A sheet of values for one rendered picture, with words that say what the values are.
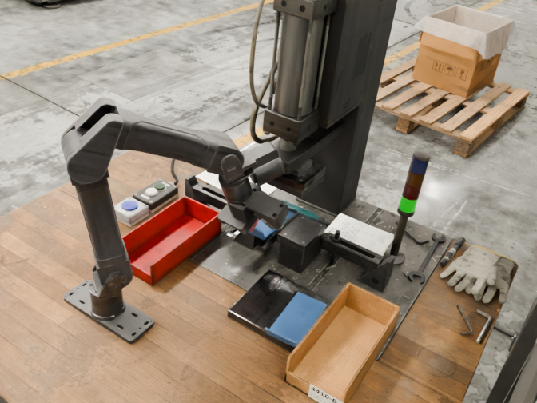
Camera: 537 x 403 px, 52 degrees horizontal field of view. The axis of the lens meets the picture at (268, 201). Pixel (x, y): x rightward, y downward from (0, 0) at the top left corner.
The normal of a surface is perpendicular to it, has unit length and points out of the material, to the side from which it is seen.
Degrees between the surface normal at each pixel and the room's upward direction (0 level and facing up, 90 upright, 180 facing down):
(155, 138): 88
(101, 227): 90
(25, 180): 0
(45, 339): 0
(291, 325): 0
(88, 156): 90
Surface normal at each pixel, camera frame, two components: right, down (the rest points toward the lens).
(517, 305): 0.08, -0.81
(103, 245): 0.33, 0.48
